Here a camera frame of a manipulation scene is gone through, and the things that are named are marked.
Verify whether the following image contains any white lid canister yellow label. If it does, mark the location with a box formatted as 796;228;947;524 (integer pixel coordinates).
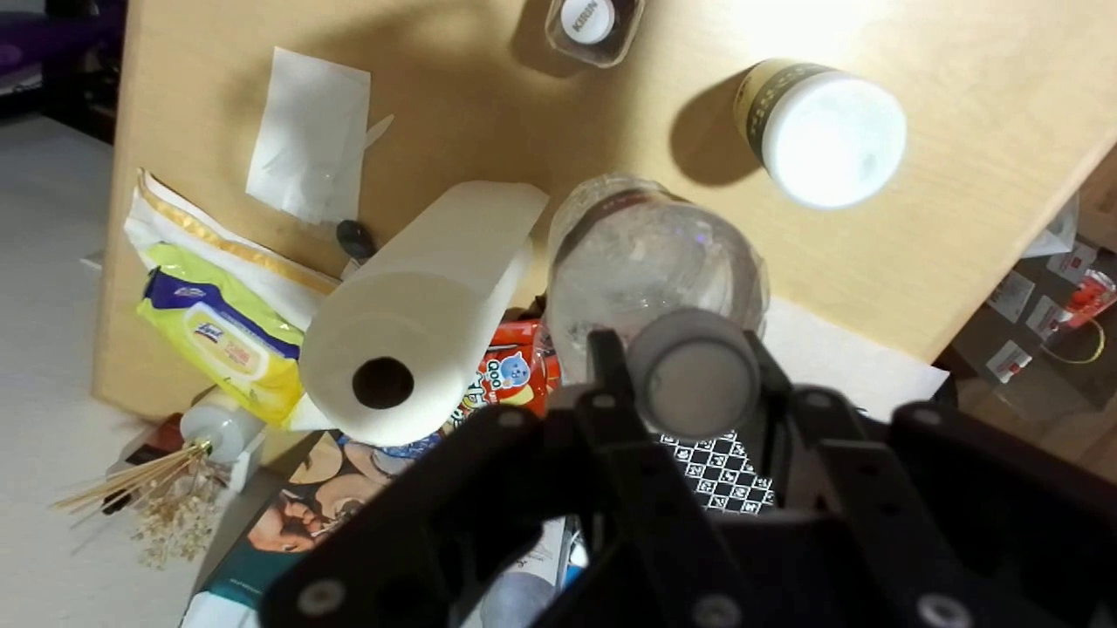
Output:
728;58;911;215

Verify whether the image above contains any red orange snack pack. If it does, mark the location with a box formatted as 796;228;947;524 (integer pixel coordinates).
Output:
468;316;566;410

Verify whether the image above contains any white napkin cutlery packet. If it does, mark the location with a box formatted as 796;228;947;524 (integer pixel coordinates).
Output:
239;45;399;231

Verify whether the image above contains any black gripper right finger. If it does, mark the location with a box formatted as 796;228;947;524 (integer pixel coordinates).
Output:
746;334;1117;628

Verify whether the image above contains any white paper towel roll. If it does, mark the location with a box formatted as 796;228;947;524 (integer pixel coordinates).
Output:
298;177;551;451

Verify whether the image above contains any clear bottle red label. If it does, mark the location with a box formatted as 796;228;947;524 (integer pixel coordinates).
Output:
542;171;772;444

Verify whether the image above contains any yellow wet wipes pack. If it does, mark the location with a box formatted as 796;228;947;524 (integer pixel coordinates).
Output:
131;265;307;430

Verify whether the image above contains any dark purple furniture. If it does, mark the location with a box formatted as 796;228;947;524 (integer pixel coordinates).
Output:
0;0;127;143

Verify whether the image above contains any reed diffuser with sticks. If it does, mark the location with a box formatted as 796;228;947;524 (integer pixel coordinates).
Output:
47;393;273;573

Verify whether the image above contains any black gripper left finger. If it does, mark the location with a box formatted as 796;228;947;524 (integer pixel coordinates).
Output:
260;327;746;628

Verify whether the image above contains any small black object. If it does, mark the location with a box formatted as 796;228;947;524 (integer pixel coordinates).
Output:
336;215;379;260

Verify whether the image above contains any clear bottle brown label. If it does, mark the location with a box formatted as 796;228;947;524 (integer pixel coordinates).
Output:
542;0;644;68

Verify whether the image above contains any white bag gold trim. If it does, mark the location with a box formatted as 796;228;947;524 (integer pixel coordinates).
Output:
117;171;343;306

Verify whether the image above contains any cardboard box with trinkets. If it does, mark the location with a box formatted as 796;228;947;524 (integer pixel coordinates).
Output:
934;201;1117;467

